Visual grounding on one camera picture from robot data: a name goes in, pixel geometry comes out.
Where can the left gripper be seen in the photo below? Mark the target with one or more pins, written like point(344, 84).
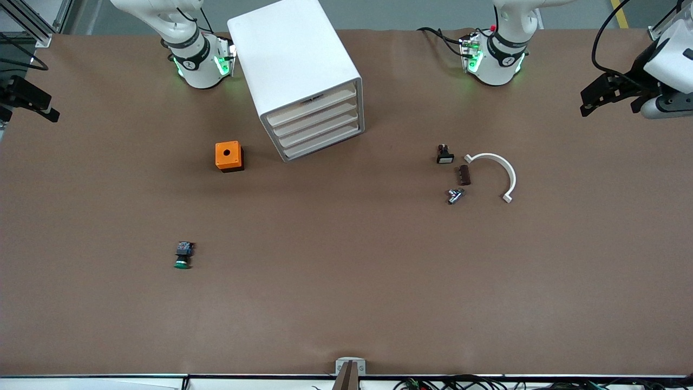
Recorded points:
point(632, 85)

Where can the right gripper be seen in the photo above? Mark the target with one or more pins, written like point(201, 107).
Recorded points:
point(12, 90)

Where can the green push button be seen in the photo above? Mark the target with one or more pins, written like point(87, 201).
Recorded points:
point(183, 255)

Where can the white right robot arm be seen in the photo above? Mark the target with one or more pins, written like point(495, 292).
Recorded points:
point(197, 67)

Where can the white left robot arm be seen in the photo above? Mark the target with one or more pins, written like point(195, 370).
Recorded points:
point(495, 65)

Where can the black white push button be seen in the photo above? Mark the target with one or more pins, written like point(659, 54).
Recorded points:
point(444, 156)

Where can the orange button box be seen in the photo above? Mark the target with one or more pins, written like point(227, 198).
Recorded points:
point(227, 154)

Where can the brown terminal block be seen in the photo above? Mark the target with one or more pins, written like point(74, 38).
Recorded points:
point(463, 175)

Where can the silver metal fitting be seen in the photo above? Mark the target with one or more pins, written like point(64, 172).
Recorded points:
point(455, 195)

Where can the aluminium frame profile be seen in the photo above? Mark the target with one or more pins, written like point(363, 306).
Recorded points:
point(663, 24)
point(38, 24)

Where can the white curved plastic bracket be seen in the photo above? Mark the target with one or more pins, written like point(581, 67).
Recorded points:
point(509, 170)

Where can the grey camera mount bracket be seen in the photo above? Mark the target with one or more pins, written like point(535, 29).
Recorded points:
point(350, 369)

